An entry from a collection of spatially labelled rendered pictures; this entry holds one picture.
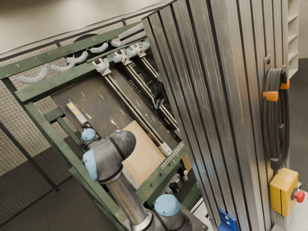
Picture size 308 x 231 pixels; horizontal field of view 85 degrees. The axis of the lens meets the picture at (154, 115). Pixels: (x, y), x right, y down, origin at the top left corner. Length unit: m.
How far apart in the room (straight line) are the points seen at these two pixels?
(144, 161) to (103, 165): 0.98
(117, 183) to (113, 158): 0.11
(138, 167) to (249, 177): 1.19
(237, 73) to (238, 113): 0.09
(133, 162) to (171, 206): 0.79
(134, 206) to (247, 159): 0.52
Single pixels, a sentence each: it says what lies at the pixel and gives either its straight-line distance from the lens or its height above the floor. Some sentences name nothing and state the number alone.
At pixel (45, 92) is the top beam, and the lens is 1.63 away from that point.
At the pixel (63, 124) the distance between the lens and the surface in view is 1.67.
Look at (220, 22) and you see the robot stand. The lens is 0.37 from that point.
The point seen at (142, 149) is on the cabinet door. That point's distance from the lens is 1.66.
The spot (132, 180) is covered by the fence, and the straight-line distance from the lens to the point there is 1.57.
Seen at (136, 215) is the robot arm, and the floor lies 1.34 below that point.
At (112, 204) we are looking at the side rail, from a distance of 1.53.
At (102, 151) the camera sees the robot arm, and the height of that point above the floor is 1.66.
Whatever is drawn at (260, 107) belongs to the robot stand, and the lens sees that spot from 0.50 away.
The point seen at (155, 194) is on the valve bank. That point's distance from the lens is 1.65.
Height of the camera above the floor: 1.99
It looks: 25 degrees down
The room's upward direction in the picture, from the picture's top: 22 degrees counter-clockwise
